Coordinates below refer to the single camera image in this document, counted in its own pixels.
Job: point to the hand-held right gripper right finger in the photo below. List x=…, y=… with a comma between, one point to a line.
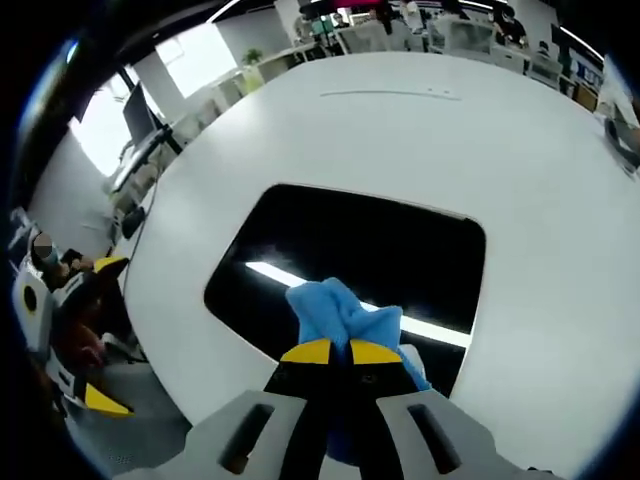
x=385, y=380

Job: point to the black computer mouse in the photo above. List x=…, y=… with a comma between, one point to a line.
x=133, y=222

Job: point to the black computer monitor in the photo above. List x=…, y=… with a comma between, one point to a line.
x=140, y=112

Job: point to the green potted plant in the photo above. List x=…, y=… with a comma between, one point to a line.
x=252, y=56

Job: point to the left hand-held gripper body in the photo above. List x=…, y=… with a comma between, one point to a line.
x=32, y=320

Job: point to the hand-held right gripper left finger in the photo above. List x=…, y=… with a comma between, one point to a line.
x=292, y=380

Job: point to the white mesh office chair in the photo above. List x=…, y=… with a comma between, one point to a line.
x=470, y=36
x=370, y=39

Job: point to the blue cleaning cloth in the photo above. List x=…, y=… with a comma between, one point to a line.
x=330, y=310

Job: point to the grey curved object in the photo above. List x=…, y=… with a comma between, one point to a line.
x=622, y=145

